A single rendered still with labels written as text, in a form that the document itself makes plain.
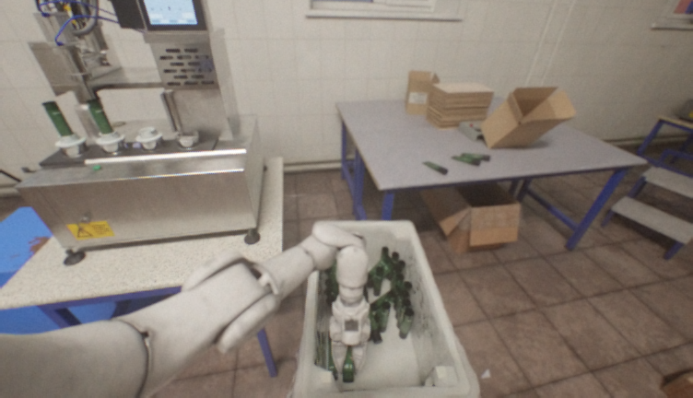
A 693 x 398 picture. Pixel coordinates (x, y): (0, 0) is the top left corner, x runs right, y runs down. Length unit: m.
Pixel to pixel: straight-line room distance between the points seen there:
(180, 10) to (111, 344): 0.83
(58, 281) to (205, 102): 0.67
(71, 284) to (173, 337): 0.82
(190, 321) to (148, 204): 0.67
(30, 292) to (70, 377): 0.93
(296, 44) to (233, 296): 2.16
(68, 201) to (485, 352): 1.78
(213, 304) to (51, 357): 0.14
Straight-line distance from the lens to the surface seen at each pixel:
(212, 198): 0.91
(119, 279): 1.06
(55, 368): 0.25
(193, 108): 1.03
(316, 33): 2.37
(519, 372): 1.75
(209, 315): 0.35
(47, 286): 1.17
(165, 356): 0.32
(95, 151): 1.15
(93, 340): 0.28
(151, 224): 1.03
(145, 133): 1.02
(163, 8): 0.98
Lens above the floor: 1.43
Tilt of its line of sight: 33 degrees down
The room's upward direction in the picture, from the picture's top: 2 degrees clockwise
